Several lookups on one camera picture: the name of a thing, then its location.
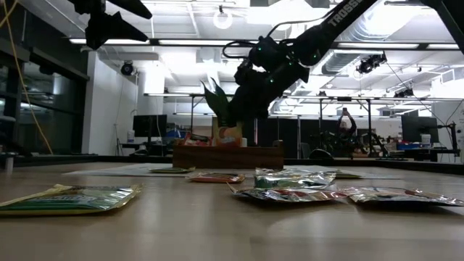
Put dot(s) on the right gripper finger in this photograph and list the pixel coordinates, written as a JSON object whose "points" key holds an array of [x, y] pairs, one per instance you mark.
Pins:
{"points": [[251, 117], [233, 117]]}

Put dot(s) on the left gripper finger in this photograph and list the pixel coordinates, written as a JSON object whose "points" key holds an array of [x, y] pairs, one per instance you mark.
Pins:
{"points": [[128, 7], [108, 30]]}

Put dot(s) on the orange tea bag packet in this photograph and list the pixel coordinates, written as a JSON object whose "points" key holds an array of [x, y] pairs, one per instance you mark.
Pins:
{"points": [[217, 177], [226, 134], [290, 195]]}

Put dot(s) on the red tea bag packet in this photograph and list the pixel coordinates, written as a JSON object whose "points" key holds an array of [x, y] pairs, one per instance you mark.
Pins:
{"points": [[195, 140]]}

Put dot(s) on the silver foil packet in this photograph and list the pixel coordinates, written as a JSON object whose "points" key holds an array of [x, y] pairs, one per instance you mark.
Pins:
{"points": [[398, 195]]}

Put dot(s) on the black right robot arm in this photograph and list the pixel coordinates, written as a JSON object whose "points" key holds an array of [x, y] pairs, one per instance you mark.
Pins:
{"points": [[326, 30]]}

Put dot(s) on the green snake plant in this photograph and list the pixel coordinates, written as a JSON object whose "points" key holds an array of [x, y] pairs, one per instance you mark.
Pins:
{"points": [[217, 101]]}

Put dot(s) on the white plant pot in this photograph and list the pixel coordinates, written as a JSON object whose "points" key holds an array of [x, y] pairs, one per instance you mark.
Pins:
{"points": [[244, 142]]}

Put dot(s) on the long light strip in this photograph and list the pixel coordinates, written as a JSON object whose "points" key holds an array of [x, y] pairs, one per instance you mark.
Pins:
{"points": [[199, 42], [446, 46], [377, 45], [77, 41]]}

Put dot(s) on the wooden compartment box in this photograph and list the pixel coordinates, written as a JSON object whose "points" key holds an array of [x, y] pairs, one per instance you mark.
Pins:
{"points": [[228, 157]]}

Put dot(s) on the black office chair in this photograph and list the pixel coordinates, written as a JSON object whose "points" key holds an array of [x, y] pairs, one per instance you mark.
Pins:
{"points": [[320, 154]]}

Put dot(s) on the black desk monitor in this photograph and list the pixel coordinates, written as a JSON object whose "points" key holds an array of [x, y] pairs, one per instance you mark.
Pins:
{"points": [[149, 125], [417, 128]]}

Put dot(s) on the dark office desk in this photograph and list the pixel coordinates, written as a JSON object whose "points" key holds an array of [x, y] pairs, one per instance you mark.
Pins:
{"points": [[145, 146], [417, 152]]}

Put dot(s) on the person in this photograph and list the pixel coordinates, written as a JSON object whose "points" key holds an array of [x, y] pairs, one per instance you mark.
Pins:
{"points": [[346, 127]]}

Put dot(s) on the white bottle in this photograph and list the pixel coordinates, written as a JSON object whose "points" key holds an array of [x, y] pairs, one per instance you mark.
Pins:
{"points": [[130, 136]]}

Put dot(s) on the black track spotlight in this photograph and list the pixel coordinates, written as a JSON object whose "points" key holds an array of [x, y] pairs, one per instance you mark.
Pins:
{"points": [[404, 92], [371, 62]]}

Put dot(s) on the blue bin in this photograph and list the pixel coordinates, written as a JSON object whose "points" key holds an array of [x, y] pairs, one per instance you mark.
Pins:
{"points": [[407, 146]]}

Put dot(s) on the white tub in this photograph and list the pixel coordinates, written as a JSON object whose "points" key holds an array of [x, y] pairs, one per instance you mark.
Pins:
{"points": [[426, 140]]}

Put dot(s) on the black dome camera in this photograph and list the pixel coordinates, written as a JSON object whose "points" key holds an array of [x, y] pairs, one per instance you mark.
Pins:
{"points": [[127, 68]]}

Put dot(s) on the black gantry frame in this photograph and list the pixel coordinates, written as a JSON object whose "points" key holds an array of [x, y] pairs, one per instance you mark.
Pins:
{"points": [[369, 119]]}

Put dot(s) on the small metal post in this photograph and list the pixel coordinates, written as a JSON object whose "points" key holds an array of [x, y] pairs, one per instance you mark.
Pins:
{"points": [[9, 161]]}

